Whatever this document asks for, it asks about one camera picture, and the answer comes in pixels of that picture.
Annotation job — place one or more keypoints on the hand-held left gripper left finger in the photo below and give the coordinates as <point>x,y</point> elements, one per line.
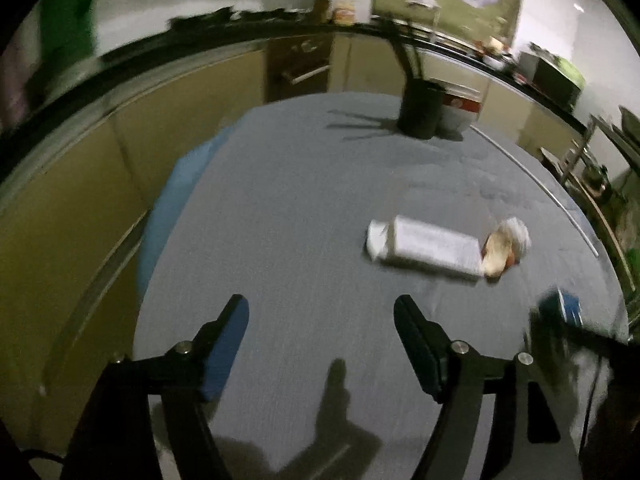
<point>225,345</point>

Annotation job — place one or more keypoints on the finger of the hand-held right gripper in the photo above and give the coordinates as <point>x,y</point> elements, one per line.
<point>595,337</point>

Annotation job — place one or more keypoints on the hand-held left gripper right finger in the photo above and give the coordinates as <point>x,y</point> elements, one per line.
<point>417,345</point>

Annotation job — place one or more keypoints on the blue plastic packet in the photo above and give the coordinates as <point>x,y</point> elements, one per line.
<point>552,305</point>

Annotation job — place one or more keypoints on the long white box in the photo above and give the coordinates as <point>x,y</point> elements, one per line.
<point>430,247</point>

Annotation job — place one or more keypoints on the tan food scrap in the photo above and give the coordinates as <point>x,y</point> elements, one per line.
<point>495,255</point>

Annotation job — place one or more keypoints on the grey tablecloth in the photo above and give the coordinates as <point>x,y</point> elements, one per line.
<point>300,240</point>

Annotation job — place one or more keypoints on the thin white rod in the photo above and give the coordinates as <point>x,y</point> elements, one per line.
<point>565,206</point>

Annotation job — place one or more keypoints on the blue tablecloth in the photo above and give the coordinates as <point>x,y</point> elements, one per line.
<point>170,200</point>

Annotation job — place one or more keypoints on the metal pot with lid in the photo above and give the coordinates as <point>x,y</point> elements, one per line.
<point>596,176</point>

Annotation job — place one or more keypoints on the metal shelf rack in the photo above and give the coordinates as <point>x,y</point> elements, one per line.
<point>597,132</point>

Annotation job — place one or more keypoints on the black chopstick holder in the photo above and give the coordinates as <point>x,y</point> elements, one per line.
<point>420,110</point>

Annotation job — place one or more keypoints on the microwave oven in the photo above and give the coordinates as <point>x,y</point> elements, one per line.
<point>550,80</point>

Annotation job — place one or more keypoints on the green bag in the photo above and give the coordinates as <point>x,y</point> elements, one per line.
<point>572,72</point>

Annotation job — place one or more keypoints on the built-in oven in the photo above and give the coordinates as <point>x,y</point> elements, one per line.
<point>300,67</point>

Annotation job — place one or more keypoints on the black kitchen countertop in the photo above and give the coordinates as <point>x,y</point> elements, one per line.
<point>100,77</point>

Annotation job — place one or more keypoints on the black gas stove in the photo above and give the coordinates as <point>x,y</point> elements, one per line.
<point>210,17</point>

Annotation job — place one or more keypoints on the orange packet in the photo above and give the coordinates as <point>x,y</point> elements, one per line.
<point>344,12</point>

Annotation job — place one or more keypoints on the wooden knife block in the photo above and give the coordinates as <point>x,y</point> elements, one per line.
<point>322,7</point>

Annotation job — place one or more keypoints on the green thermos jug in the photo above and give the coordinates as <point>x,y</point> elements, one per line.
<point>70,10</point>

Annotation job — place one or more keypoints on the waterfall wall poster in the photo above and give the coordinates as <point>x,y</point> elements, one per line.
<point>450,5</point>

